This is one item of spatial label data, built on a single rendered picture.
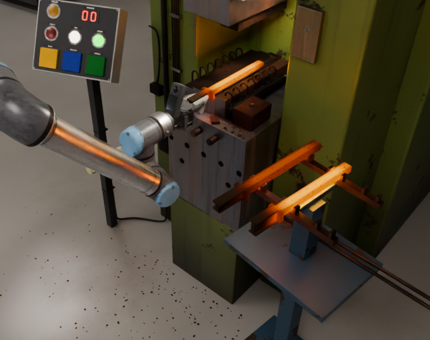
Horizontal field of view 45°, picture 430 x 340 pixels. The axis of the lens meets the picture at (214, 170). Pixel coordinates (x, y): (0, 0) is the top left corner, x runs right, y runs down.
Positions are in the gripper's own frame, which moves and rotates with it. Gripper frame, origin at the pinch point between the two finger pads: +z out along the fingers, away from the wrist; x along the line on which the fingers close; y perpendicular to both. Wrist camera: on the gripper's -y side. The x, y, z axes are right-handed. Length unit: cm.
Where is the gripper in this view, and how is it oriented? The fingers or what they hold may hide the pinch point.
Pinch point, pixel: (203, 94)
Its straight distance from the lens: 186.6
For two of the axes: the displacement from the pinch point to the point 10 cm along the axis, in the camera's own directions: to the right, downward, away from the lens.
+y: -0.3, 7.8, 6.3
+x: 7.6, 4.2, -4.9
